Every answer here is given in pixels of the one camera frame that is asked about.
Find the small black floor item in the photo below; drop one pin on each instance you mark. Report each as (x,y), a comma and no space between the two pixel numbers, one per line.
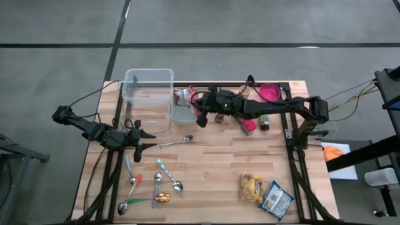
(379,213)

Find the white paper sheet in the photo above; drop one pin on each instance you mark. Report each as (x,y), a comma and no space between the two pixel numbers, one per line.
(343,172)

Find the red silver ramen pack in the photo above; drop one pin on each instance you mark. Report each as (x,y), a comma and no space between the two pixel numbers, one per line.
(182,95)

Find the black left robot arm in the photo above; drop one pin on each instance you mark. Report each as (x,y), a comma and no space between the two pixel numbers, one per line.
(90,128)

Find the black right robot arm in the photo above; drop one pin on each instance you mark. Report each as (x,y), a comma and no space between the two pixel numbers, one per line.
(275,107)

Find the yellow lid spice jar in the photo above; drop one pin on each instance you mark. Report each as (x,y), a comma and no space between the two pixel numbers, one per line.
(219,118)

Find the tall clear plastic bin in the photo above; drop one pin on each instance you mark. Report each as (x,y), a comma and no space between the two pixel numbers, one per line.
(147,81)

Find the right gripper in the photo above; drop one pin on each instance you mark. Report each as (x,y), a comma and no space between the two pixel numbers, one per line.
(212,103)

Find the green spice jar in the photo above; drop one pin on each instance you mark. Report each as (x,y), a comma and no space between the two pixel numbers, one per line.
(264,122)

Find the blue ramen pack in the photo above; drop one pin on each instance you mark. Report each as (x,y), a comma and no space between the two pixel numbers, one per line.
(276,200)

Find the black equipment stand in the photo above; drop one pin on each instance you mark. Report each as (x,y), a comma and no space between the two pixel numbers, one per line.
(387,90)

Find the white roll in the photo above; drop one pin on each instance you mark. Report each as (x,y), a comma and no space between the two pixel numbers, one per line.
(379,177)

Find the yellow ramen pack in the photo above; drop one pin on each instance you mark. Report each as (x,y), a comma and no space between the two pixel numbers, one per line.
(250,187)

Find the red patterned paprika tin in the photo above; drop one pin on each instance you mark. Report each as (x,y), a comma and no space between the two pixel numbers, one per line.
(249,126)

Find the pink plastic bowl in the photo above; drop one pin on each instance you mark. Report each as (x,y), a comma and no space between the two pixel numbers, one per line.
(269,92)

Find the orange object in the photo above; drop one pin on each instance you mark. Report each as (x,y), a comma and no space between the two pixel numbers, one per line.
(332,153)

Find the gold spoon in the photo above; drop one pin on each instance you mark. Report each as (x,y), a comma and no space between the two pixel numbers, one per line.
(164,197)

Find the brown cylinder jar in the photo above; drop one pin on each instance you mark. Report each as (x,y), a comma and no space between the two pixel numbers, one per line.
(244,90)

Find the all-metal spoon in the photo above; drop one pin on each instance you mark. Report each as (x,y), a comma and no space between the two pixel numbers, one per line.
(188,138)

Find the small grey plastic bin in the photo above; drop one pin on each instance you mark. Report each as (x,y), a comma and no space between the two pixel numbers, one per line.
(182,115)

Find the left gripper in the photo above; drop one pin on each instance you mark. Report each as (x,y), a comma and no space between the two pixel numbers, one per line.
(137,140)

